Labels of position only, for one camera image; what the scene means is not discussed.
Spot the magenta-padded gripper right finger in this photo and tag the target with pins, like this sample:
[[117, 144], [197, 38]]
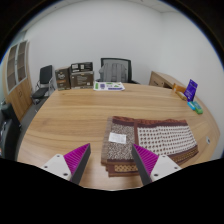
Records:
[[146, 160]]

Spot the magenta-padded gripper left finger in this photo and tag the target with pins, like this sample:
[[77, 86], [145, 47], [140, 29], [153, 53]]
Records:
[[77, 159]]

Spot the brown patterned towel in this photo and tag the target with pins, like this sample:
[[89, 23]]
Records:
[[163, 137]]

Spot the small blue box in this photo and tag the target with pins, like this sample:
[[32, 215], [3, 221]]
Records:
[[191, 105]]

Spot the black leather armchair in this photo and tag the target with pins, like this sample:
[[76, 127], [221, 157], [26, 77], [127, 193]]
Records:
[[9, 133]]

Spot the small green box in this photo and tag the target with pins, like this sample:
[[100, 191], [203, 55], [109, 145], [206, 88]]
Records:
[[198, 108]]

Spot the orange box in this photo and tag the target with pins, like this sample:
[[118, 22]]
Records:
[[179, 90]]

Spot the large dark cardboard box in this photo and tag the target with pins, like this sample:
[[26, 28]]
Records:
[[81, 80]]

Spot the white printed paper sheet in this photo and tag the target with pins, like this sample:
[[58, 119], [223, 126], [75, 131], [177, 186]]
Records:
[[109, 86]]

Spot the low wooden sideboard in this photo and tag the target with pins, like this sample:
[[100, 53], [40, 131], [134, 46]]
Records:
[[163, 80]]

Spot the purple standing card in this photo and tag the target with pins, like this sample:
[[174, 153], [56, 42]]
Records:
[[191, 90]]

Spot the black visitor chair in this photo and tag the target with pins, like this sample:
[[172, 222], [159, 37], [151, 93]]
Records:
[[45, 78]]

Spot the flat dark cardboard box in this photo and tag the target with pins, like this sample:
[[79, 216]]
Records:
[[81, 67]]

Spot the grey backpack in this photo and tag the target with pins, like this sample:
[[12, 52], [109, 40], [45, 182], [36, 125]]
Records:
[[113, 73]]

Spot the wooden cabinet with glass doors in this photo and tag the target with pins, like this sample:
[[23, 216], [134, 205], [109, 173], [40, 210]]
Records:
[[18, 83]]

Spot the black mesh office chair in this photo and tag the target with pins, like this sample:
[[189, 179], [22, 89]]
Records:
[[115, 60]]

